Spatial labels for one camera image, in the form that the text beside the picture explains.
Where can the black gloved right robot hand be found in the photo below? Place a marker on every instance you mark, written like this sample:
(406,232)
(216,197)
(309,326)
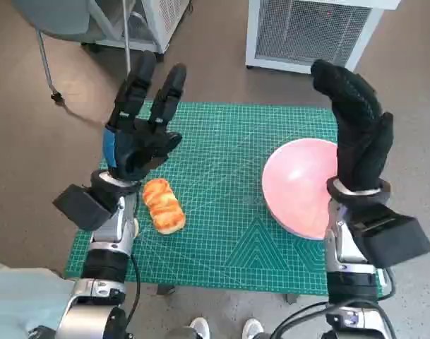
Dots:
(356,141)

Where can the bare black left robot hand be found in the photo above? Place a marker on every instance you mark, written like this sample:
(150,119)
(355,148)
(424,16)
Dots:
(137,148)

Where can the orange striped toy bread loaf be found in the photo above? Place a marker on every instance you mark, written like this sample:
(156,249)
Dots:
(163,208)

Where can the pink bowl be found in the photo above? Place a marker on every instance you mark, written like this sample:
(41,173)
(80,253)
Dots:
(292,190)

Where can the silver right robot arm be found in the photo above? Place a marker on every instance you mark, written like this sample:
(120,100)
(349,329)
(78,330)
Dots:
(345,275)

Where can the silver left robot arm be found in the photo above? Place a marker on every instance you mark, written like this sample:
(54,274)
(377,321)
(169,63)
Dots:
(108,261)

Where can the green cutting mat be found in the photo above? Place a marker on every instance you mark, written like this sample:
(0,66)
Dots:
(218,176)

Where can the thin metal pole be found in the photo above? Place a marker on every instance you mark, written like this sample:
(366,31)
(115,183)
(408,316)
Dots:
(126,35)

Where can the white cabinet with mesh front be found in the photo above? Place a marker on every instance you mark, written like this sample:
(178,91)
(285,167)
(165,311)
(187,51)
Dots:
(306,35)

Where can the white wheeled cabinet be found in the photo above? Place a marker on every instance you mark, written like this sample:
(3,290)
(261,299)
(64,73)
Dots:
(165,17)

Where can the grey chair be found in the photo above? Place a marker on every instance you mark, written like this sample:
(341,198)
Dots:
(59,17)

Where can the white shoe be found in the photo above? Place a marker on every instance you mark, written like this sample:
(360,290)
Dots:
(252,328)
(200,328)

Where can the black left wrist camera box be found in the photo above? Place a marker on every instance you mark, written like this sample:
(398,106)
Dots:
(84,208)

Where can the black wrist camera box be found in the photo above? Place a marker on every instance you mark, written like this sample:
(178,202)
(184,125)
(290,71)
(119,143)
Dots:
(394,240)
(84,208)

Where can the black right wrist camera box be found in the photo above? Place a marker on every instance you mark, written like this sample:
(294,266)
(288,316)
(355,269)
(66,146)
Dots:
(394,240)

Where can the dark table bracket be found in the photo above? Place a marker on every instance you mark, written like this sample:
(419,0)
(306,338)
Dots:
(165,289)
(291,298)

